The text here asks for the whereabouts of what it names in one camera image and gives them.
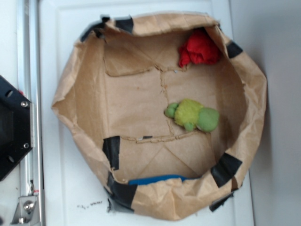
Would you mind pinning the brown paper bag bin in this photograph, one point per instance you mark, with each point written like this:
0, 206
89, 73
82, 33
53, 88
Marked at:
115, 88

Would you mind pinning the metal corner bracket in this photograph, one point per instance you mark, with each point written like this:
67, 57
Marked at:
26, 213

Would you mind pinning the aluminium frame rail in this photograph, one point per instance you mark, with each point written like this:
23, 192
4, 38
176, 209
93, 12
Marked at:
28, 59

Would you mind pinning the blue flat object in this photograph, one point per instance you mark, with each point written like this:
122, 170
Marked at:
150, 180

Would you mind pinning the green plush turtle toy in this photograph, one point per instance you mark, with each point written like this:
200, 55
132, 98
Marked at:
191, 115

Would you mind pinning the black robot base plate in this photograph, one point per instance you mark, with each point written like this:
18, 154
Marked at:
15, 127

